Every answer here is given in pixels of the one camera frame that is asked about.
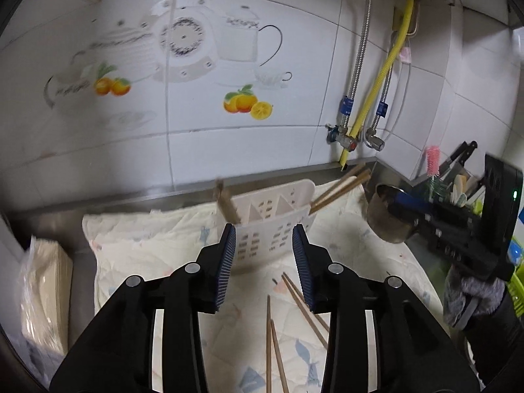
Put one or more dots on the stainless steel pot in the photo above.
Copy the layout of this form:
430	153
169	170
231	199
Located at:
385	221

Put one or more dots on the green glass jar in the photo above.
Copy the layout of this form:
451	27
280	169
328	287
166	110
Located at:
440	190

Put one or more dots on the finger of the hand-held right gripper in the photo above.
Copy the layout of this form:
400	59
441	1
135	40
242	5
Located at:
411	204

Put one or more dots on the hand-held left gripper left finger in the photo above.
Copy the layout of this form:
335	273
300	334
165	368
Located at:
225	270

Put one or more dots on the pink tag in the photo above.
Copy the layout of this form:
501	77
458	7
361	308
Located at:
405	55

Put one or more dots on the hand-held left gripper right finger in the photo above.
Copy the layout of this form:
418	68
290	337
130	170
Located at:
303	270

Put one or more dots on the steel angle valve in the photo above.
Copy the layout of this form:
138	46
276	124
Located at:
374	139

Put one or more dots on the cream quilted printed cloth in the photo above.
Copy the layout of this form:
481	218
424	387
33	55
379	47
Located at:
163	245

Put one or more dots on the bagged paper napkin pack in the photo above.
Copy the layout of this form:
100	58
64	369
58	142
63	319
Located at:
45	294

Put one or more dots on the thin white tube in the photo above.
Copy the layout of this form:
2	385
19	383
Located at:
405	90

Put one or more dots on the beige plastic utensil holder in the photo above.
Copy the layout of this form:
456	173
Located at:
270	221

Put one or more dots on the person's right hand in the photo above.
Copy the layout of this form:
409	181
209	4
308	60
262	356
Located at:
470	299

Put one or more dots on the pink bottle brush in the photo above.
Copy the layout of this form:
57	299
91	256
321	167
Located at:
433	161

